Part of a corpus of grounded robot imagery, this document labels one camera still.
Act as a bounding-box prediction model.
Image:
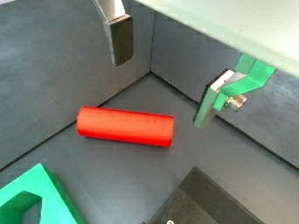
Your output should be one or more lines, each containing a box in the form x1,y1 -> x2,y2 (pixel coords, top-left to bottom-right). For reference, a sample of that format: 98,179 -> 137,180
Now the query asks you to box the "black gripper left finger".
92,0 -> 133,67

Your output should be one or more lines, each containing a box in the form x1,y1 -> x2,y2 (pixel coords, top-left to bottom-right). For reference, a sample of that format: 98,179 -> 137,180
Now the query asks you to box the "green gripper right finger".
193,53 -> 276,129

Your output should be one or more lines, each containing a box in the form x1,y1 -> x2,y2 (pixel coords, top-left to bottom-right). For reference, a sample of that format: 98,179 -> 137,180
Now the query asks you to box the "red cylinder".
77,107 -> 175,147

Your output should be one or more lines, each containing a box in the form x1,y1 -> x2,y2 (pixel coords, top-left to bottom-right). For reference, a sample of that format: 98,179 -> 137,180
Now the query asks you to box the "green shape sorter block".
0,164 -> 86,224

